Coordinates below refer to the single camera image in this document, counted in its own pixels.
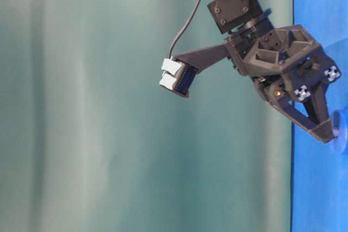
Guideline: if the black camera cable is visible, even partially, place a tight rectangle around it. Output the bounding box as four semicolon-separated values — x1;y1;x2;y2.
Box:
169;0;214;59

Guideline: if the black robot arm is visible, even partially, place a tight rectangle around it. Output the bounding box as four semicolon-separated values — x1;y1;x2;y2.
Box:
208;0;341;143

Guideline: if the green backdrop curtain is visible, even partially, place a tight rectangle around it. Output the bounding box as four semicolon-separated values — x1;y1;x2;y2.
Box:
1;0;291;231

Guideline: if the blue work mat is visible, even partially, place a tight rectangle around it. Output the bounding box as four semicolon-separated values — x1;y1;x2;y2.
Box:
291;0;347;231

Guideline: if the wrist camera with white clips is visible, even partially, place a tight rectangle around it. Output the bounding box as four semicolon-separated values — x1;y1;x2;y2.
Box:
159;53;199;98

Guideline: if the small translucent blue gear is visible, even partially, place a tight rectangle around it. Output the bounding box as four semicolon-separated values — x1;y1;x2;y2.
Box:
331;107;347;154

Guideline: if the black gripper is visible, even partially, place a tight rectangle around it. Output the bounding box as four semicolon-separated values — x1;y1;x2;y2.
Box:
225;25;340;143

